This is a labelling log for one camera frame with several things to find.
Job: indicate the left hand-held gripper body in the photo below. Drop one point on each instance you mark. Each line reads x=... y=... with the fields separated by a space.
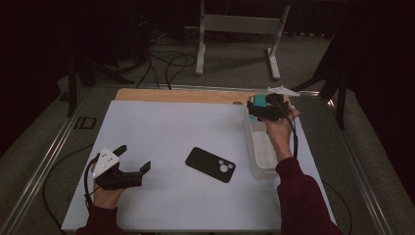
x=104 y=161

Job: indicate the person's right hand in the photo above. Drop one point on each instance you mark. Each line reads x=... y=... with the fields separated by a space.
x=280 y=133

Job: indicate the person's left hand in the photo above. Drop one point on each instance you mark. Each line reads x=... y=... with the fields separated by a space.
x=106 y=199

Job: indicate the black floor tape mark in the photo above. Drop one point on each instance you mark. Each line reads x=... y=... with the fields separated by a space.
x=78 y=123

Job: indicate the white plastic bin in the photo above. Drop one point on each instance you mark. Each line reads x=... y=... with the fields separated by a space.
x=262 y=153

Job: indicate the black phone case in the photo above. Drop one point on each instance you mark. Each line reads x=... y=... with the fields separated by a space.
x=207 y=162

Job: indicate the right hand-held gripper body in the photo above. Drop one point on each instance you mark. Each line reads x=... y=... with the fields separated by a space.
x=274 y=111

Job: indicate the aluminium floor rail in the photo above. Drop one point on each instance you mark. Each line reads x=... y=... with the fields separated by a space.
x=362 y=182
x=39 y=166

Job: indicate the white metal desk frame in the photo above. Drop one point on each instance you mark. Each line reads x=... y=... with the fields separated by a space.
x=239 y=24

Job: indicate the black metal stand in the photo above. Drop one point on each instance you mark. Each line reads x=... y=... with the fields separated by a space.
x=72 y=91
x=341 y=98

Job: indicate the white table mat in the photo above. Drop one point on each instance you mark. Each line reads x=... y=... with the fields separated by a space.
x=179 y=127

